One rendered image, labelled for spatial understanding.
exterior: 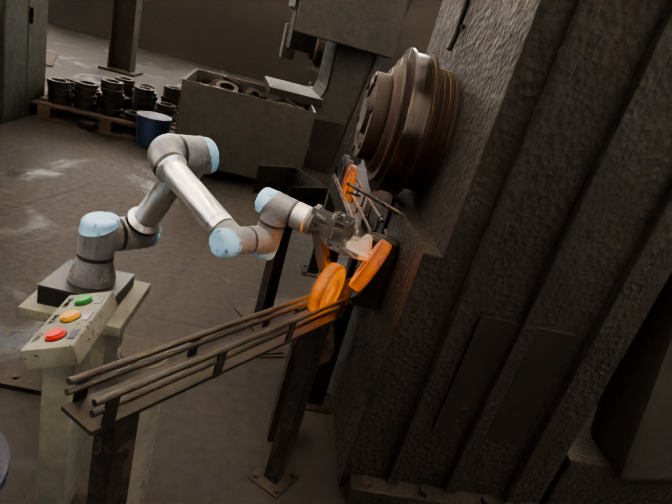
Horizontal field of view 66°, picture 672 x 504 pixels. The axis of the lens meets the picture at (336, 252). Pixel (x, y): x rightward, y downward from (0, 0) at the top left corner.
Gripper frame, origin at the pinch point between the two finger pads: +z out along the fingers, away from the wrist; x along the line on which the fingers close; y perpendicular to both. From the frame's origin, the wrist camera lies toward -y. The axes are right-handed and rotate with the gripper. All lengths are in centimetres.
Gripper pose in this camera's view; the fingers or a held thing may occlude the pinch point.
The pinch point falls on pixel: (372, 259)
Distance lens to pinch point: 137.3
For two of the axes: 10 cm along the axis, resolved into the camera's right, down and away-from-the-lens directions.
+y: 3.2, -8.4, -4.4
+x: 3.4, -3.4, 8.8
